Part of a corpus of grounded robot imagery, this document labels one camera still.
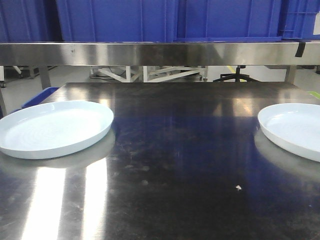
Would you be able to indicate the black office chair base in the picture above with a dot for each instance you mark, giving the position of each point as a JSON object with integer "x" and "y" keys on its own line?
{"x": 237, "y": 76}

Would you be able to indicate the right blue plastic crate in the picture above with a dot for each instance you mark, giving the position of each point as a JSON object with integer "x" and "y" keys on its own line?
{"x": 228, "y": 21}

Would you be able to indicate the white metal frame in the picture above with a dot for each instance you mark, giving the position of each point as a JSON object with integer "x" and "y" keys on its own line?
{"x": 146, "y": 74}

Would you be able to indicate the blue bin beside table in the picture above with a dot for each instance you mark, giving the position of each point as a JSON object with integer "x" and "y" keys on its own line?
{"x": 39, "y": 97}

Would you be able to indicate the stainless steel shelf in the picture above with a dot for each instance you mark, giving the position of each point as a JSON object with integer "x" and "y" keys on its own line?
{"x": 42, "y": 54}

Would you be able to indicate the left blue plastic crate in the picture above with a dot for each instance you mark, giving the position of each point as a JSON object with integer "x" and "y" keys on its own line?
{"x": 28, "y": 21}

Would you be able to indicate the black tape strip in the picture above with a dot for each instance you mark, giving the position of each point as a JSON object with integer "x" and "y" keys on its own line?
{"x": 300, "y": 49}

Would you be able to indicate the blue plastic crate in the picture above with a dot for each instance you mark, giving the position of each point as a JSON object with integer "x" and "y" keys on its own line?
{"x": 28, "y": 21}
{"x": 228, "y": 21}
{"x": 118, "y": 21}

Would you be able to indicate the middle blue plastic crate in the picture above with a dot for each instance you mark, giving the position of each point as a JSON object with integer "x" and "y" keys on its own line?
{"x": 118, "y": 21}

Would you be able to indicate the light blue plate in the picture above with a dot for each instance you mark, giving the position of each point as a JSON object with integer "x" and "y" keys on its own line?
{"x": 54, "y": 129}
{"x": 295, "y": 127}

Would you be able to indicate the far right blue crate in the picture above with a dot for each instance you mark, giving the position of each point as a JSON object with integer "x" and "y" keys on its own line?
{"x": 299, "y": 20}

